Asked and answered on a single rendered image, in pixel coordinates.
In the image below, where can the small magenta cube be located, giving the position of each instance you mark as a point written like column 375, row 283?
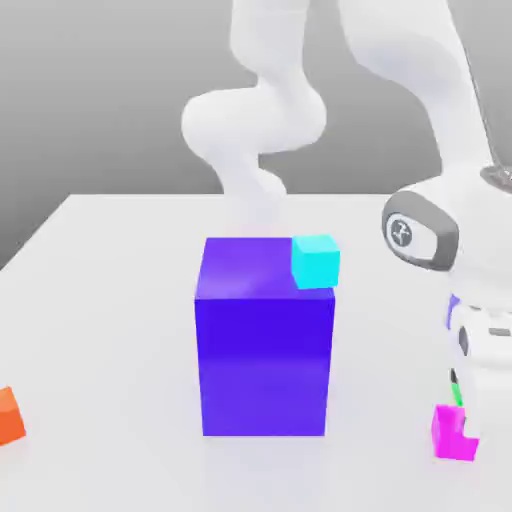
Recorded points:
column 448, row 434

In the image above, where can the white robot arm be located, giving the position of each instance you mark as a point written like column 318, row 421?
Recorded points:
column 256, row 120

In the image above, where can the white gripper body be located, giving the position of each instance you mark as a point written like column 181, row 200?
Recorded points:
column 484, row 390

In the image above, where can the small cyan cube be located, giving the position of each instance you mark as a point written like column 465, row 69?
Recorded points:
column 316, row 264

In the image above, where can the large blue box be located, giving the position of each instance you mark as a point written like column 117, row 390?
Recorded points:
column 264, row 360

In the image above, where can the small orange cube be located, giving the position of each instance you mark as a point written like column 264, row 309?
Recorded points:
column 8, row 420

